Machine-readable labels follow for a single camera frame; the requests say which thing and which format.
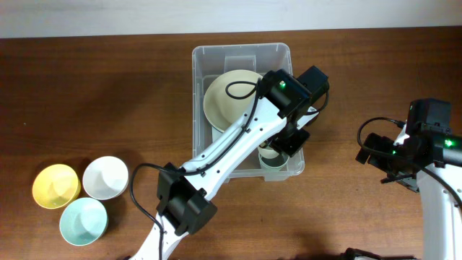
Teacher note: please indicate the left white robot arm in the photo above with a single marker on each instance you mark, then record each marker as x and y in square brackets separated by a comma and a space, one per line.
[186, 193]

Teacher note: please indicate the mint green small bowl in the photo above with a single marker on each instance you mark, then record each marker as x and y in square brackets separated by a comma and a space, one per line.
[83, 222]

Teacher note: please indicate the white small bowl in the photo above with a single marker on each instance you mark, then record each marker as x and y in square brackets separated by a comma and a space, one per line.
[105, 178]

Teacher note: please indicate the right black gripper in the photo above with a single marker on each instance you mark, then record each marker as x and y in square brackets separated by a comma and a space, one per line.
[408, 180]

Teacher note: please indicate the mint green plastic cup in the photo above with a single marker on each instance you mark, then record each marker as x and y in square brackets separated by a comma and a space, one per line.
[274, 164]

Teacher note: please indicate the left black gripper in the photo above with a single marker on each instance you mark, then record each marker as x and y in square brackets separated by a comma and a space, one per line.
[293, 149]

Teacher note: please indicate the clear plastic storage container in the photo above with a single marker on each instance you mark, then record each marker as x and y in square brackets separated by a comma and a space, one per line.
[209, 62]

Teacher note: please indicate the cream plate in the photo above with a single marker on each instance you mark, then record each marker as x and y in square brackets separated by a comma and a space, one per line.
[220, 109]

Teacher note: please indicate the yellow small bowl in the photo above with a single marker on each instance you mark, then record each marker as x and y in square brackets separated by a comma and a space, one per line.
[56, 186]

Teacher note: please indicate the cream white plastic cup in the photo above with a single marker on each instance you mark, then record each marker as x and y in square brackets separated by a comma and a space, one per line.
[267, 152]

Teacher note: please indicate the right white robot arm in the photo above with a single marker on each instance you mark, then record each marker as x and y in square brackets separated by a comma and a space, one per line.
[428, 163]

